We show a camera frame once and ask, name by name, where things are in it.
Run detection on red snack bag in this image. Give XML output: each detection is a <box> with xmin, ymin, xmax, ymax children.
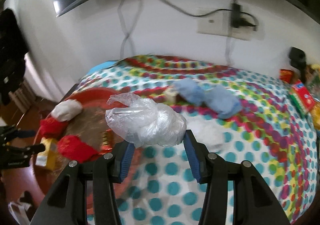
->
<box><xmin>279</xmin><ymin>69</ymin><xmax>295</xmax><ymax>83</ymax></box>

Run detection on yellow snack plastic bag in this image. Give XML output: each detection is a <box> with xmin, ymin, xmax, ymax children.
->
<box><xmin>303</xmin><ymin>63</ymin><xmax>320</xmax><ymax>131</ymax></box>

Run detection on black plug with cable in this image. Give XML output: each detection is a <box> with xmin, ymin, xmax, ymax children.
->
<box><xmin>240</xmin><ymin>12</ymin><xmax>259</xmax><ymax>31</ymax></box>

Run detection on blue cloth under tablecloth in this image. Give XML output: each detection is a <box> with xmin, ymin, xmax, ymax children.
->
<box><xmin>87</xmin><ymin>61</ymin><xmax>118</xmax><ymax>75</ymax></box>

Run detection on round red tray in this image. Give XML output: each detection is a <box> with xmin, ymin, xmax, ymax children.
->
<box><xmin>33</xmin><ymin>88</ymin><xmax>142</xmax><ymax>216</ymax></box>

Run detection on black power adapter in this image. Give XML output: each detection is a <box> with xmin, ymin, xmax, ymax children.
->
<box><xmin>230</xmin><ymin>0</ymin><xmax>241</xmax><ymax>28</ymax></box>

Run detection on white wall socket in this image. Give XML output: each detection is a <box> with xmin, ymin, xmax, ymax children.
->
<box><xmin>196</xmin><ymin>11</ymin><xmax>254</xmax><ymax>41</ymax></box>

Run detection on light blue sock right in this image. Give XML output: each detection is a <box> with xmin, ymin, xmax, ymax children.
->
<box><xmin>204</xmin><ymin>85</ymin><xmax>242</xmax><ymax>119</ymax></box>

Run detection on yellow card box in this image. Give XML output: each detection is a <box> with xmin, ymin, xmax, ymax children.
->
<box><xmin>35</xmin><ymin>137</ymin><xmax>59</xmax><ymax>171</ymax></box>

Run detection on polka dot tablecloth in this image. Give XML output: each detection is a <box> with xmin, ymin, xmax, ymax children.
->
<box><xmin>77</xmin><ymin>55</ymin><xmax>318</xmax><ymax>224</ymax></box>

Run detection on light blue sock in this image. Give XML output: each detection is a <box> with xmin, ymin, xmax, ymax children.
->
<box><xmin>172</xmin><ymin>78</ymin><xmax>206</xmax><ymax>107</ymax></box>
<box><xmin>204</xmin><ymin>85</ymin><xmax>242</xmax><ymax>119</ymax></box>

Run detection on clear plastic bag bundle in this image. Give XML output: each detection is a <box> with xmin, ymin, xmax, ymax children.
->
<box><xmin>105</xmin><ymin>92</ymin><xmax>187</xmax><ymax>148</ymax></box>

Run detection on black hanging clothes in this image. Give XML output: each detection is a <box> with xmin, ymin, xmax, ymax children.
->
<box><xmin>1</xmin><ymin>9</ymin><xmax>29</xmax><ymax>105</ymax></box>

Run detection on green red medicine box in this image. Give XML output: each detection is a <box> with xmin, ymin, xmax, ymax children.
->
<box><xmin>289</xmin><ymin>80</ymin><xmax>316</xmax><ymax>116</ymax></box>

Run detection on small brown white box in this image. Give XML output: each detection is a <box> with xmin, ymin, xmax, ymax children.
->
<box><xmin>164</xmin><ymin>85</ymin><xmax>184</xmax><ymax>104</ymax></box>

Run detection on red sock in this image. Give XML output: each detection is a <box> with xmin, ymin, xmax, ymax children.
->
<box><xmin>39</xmin><ymin>117</ymin><xmax>68</xmax><ymax>140</ymax></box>
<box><xmin>57</xmin><ymin>135</ymin><xmax>100</xmax><ymax>163</ymax></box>

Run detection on white sock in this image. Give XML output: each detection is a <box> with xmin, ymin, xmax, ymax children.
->
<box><xmin>50</xmin><ymin>99</ymin><xmax>83</xmax><ymax>122</ymax></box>
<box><xmin>187</xmin><ymin>117</ymin><xmax>225</xmax><ymax>153</ymax></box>

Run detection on thin black cable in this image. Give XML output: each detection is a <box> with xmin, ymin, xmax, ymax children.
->
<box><xmin>117</xmin><ymin>0</ymin><xmax>144</xmax><ymax>59</ymax></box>

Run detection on black clamp stand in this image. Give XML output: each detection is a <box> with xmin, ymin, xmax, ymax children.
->
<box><xmin>289</xmin><ymin>47</ymin><xmax>306</xmax><ymax>84</ymax></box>

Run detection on red gold snack packet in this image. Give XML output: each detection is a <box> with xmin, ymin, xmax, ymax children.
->
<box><xmin>99</xmin><ymin>129</ymin><xmax>115</xmax><ymax>155</ymax></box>

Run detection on light blue sock left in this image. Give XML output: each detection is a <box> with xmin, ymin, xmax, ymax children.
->
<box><xmin>172</xmin><ymin>78</ymin><xmax>206</xmax><ymax>107</ymax></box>

